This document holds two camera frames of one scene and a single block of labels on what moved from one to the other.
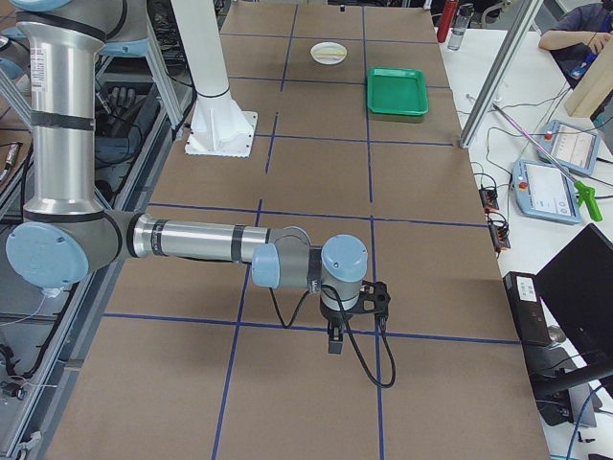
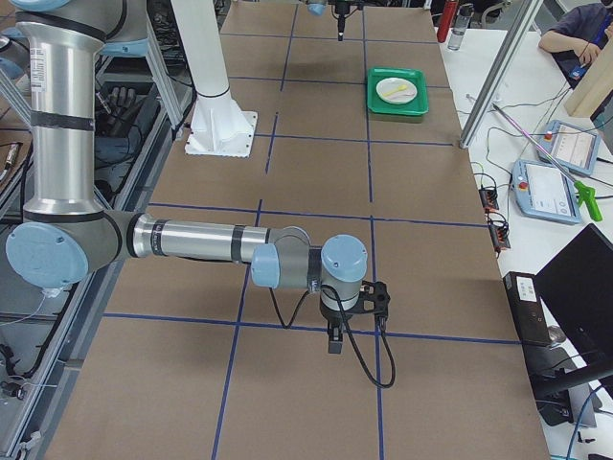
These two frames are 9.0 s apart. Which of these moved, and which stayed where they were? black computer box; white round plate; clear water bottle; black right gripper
Moved: white round plate
Stayed: black right gripper; black computer box; clear water bottle
